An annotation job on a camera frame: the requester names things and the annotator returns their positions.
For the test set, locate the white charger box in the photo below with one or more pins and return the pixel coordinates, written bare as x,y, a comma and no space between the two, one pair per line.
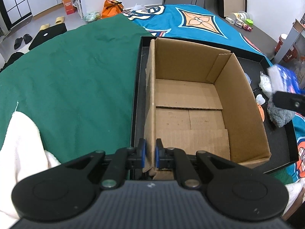
229,20

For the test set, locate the black slipper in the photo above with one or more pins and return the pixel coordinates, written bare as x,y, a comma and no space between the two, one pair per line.
18,43
27,38

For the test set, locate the brown cardboard box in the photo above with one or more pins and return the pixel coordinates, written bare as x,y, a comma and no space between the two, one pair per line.
198,98

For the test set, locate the white cup with red label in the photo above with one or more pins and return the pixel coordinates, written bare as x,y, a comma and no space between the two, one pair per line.
281,40

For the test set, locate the black shallow tray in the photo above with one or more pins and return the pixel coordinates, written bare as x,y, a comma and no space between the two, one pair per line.
282,141

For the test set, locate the burger plush toy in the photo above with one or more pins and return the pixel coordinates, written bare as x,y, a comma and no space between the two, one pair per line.
261,111

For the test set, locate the blue patterned blanket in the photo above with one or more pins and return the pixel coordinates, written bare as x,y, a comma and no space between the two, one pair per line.
193,22

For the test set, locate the grey-blue plush toy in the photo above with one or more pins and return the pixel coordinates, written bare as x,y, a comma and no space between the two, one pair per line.
280,117

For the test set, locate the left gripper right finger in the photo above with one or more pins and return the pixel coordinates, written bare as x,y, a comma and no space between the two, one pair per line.
164,157

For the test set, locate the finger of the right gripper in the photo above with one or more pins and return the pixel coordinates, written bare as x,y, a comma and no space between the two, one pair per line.
289,101

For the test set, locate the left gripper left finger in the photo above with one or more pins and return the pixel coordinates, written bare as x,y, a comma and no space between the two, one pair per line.
136,157

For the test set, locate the yellow slipper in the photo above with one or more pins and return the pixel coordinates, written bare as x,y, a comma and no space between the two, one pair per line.
59,20
45,26

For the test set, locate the orange bag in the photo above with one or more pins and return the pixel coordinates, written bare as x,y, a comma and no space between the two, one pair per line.
111,8

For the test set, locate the white fluffy blanket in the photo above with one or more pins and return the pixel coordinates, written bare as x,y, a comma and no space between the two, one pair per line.
22,155

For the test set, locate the green plastic lid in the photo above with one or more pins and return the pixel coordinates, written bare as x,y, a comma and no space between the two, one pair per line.
249,22

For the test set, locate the white fluff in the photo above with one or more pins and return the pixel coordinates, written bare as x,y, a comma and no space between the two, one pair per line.
265,85

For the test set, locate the orange cardboard box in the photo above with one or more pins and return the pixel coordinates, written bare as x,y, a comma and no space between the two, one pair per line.
69,7

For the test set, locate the blue tissue pack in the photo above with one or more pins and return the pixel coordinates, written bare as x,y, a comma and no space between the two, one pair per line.
283,80

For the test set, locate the green cloth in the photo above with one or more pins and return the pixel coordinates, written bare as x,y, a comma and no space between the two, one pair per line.
77,88

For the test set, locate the white plastic container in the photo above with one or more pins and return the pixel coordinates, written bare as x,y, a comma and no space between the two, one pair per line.
241,15

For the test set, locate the black laptop bag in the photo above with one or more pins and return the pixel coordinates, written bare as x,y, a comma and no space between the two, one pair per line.
47,34

